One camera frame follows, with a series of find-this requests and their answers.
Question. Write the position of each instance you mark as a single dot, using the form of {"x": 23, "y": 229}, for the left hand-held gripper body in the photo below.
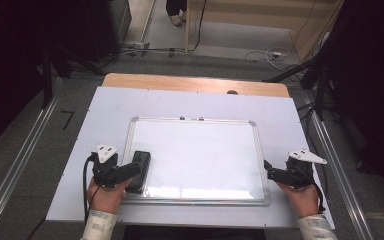
{"x": 106, "y": 166}

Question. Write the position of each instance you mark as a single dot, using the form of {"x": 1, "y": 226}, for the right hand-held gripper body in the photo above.
{"x": 300, "y": 173}

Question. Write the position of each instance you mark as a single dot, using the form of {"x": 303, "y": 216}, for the person's left hand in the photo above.
{"x": 106, "y": 198}

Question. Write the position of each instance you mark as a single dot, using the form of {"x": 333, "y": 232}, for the person's right hand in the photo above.
{"x": 301, "y": 200}

